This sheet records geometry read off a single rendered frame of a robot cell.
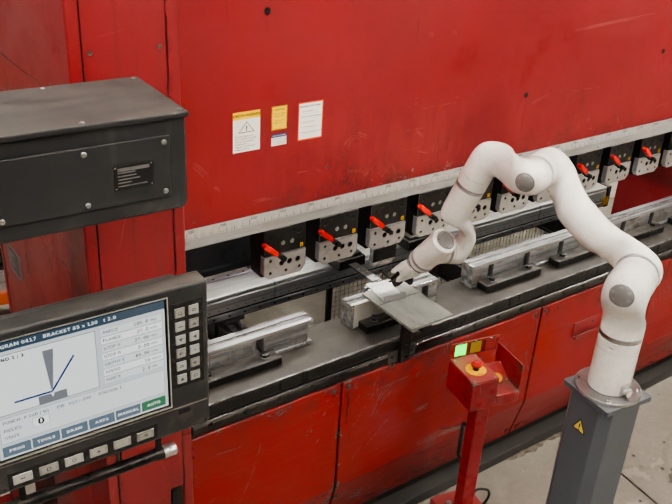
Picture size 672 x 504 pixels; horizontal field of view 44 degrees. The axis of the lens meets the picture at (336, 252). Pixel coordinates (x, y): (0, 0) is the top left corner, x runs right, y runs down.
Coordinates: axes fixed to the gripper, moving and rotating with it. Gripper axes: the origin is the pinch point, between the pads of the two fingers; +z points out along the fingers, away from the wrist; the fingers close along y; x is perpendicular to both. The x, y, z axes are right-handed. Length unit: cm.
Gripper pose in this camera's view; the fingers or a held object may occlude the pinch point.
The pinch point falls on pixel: (397, 280)
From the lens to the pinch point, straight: 282.0
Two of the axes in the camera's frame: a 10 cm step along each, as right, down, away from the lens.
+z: -4.1, 4.2, 8.1
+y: -8.2, 2.2, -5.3
